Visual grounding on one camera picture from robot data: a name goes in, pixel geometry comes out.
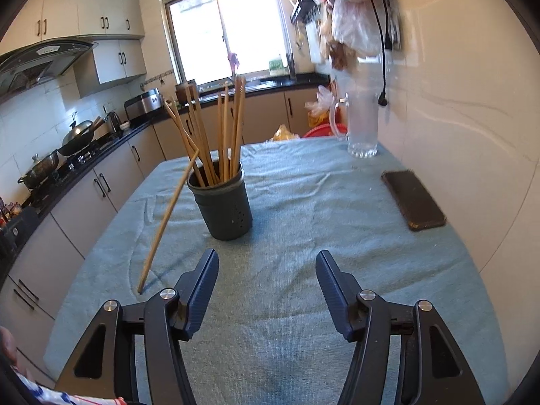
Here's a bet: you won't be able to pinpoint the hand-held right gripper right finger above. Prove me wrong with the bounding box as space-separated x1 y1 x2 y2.
316 250 486 405

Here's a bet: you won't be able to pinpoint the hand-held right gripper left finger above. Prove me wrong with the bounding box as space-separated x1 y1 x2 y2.
55 248 220 405

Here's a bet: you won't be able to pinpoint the long wooden chopstick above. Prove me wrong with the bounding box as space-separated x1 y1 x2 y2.
137 148 200 295

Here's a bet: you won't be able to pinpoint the black utensil holder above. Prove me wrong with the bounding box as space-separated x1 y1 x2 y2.
187 162 254 241

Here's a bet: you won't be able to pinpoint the bundle of wooden chopsticks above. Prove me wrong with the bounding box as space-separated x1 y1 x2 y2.
164 75 247 188

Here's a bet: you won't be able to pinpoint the person's left forearm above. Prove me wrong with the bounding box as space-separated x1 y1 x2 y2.
0 327 20 378

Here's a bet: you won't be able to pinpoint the grey-green tablecloth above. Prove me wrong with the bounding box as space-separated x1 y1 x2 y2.
42 137 511 405

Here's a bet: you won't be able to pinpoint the black smartphone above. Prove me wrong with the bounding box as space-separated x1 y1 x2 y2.
381 170 447 233

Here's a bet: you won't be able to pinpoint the beige base cabinets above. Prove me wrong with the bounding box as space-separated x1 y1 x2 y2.
0 86 334 376

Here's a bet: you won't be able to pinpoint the red plastic basin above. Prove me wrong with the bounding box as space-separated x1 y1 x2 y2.
303 123 349 139

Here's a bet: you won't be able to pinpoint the clear glass pitcher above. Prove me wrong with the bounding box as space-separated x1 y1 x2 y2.
329 90 380 159

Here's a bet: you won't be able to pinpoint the yellow plastic bag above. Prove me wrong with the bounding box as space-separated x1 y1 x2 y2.
270 124 302 142

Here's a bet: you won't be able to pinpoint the person's printed clothing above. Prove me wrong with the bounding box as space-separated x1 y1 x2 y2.
12 371 127 405

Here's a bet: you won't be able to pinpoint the black gas stove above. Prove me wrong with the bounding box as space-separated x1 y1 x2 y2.
25 135 127 203

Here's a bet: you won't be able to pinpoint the steel kettle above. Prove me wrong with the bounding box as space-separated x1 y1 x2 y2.
103 111 123 136

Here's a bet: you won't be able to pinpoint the silver rice cooker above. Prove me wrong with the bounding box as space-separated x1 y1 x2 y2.
124 88 164 129

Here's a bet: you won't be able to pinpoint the black wok with steel lid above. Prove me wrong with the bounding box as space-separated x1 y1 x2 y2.
57 112 108 157

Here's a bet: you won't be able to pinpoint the brown clay pot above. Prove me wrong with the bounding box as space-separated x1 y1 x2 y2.
175 79 198 104

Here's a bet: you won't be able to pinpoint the steel pot with glass lid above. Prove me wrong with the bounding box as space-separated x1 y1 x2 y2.
18 150 60 190

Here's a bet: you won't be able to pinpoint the black kitchen countertop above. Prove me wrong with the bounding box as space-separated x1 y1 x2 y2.
0 74 332 271

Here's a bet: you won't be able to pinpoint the white cutting board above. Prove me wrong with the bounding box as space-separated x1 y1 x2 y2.
308 21 325 64

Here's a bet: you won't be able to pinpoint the kitchen window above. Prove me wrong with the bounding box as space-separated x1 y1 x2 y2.
158 0 298 89

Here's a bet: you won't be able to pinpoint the cluster of hanging plastic bags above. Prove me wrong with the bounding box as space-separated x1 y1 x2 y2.
293 0 399 72

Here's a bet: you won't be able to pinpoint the grey range hood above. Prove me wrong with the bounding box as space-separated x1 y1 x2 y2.
0 39 99 96

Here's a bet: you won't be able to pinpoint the beige upper cabinets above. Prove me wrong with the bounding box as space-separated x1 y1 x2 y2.
0 0 148 98

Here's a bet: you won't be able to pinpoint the black power cable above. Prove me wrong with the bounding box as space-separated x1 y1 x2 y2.
370 0 391 108

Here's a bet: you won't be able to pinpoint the black wall rack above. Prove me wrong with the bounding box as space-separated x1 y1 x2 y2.
290 0 325 26

